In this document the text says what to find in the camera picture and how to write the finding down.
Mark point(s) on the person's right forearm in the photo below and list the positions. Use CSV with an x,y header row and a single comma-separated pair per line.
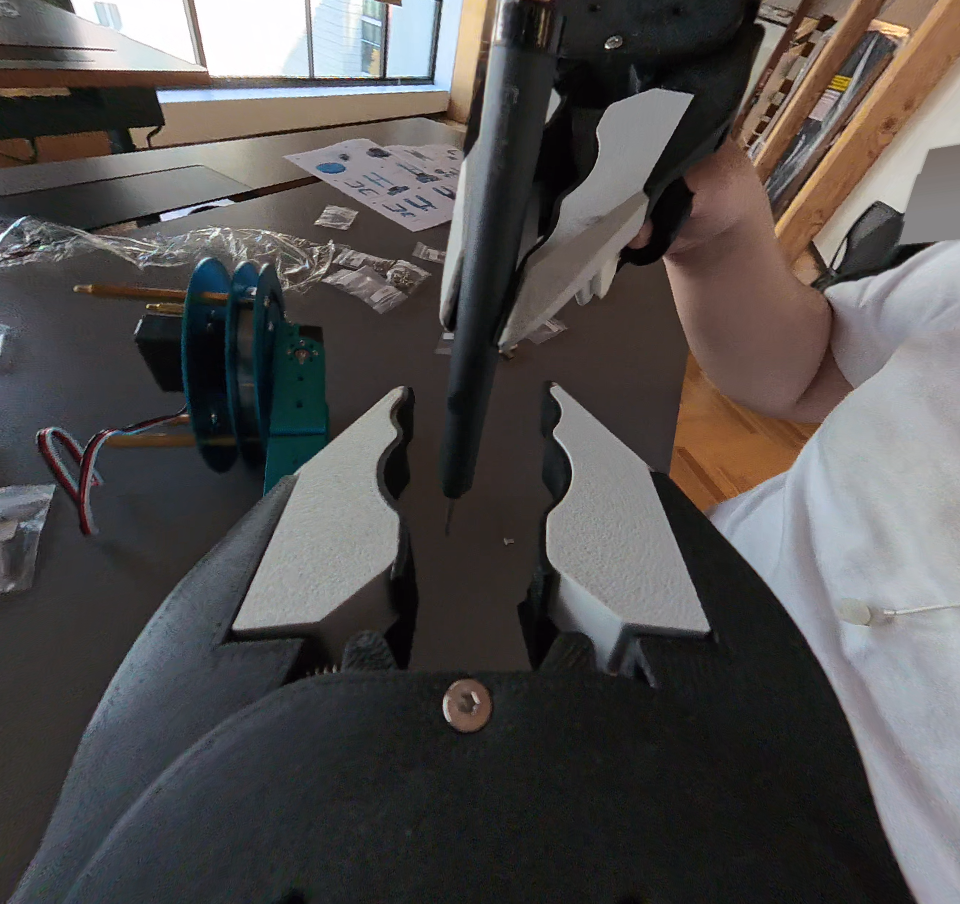
x,y
750,319

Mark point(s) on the person's white shirt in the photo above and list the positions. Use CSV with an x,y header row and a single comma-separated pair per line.
x,y
862,544

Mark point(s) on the printed instruction sheet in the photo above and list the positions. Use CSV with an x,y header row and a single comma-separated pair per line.
x,y
382,177

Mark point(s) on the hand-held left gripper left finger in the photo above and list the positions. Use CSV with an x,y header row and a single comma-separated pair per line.
x,y
322,537

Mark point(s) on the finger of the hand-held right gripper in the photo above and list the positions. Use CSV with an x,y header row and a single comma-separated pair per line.
x,y
600,229
450,282

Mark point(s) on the person's right hand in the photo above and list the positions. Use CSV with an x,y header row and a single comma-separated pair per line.
x,y
727,199

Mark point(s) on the black electric screwdriver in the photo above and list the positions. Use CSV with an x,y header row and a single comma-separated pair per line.
x,y
487,244

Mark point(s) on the large glass window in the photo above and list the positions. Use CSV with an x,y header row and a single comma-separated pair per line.
x,y
255,19

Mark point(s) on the dark desk with wooden edge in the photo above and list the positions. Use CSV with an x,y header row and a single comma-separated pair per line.
x,y
112,192
75,49

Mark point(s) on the scattered small clear parts bags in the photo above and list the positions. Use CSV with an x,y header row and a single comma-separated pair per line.
x,y
382,282

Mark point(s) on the blue toy robot arm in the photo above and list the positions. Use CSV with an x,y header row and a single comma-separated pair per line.
x,y
247,364

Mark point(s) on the crumpled clear plastic wrap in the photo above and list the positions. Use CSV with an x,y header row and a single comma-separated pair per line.
x,y
150,244

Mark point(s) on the dark grey desk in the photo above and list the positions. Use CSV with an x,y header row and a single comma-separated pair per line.
x,y
112,544

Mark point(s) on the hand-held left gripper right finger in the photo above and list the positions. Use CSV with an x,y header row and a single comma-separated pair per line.
x,y
622,544

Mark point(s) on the black office chair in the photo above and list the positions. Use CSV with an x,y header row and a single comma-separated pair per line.
x,y
870,244

